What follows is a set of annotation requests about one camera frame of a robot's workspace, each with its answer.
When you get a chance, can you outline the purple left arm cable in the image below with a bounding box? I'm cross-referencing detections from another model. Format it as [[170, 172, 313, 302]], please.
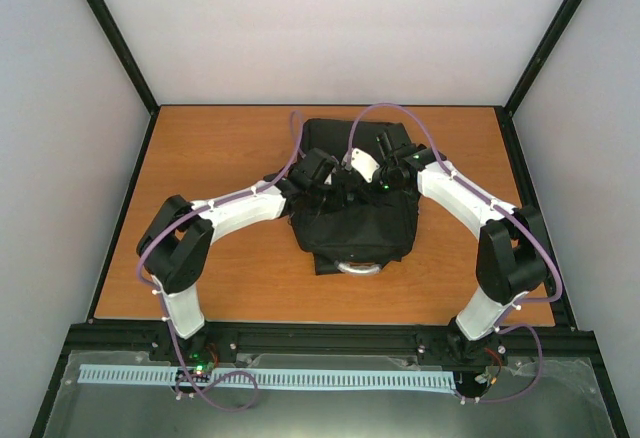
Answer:
[[135, 110, 309, 412]]

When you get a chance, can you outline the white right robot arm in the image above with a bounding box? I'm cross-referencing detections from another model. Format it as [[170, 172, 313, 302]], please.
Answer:
[[344, 126, 549, 342]]

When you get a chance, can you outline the black student backpack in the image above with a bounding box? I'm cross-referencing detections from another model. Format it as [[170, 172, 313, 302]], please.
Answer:
[[289, 118, 420, 275]]

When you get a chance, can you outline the black frame post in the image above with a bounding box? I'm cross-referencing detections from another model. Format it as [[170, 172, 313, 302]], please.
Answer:
[[503, 0, 609, 114], [62, 0, 161, 114]]

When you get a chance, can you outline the black frame post right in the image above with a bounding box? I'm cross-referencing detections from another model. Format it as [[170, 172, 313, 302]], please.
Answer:
[[503, 0, 609, 114]]

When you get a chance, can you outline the black frame post left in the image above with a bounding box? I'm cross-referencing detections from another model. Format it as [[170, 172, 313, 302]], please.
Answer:
[[62, 0, 161, 114]]

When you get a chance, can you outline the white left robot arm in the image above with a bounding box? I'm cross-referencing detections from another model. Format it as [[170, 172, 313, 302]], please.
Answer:
[[136, 148, 338, 361]]

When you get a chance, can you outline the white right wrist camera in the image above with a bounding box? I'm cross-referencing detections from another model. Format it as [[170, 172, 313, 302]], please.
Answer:
[[345, 148, 380, 183]]

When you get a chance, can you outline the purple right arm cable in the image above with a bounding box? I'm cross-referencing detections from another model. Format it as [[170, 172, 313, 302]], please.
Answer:
[[343, 102, 565, 405]]

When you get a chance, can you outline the light blue cable duct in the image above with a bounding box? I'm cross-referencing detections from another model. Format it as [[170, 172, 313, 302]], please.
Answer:
[[77, 364, 456, 393]]

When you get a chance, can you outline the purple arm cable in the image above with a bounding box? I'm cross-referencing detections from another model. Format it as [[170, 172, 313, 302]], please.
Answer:
[[135, 110, 309, 412], [343, 102, 565, 405]]

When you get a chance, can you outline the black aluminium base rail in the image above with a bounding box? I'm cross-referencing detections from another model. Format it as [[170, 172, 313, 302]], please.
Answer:
[[64, 321, 596, 367]]

